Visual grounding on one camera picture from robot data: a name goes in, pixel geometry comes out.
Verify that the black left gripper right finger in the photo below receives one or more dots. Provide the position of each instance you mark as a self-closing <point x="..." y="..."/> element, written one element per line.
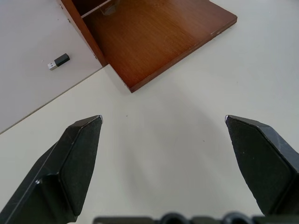
<point x="264" y="168"/>

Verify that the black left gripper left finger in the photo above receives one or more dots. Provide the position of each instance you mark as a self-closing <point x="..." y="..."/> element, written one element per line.
<point x="70" y="168"/>

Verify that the brown wooden shelf unit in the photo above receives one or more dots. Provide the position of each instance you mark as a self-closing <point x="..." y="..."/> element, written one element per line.
<point x="149" y="39"/>

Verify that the black USB dongle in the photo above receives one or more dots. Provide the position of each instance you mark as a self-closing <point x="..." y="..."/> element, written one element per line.
<point x="59" y="61"/>

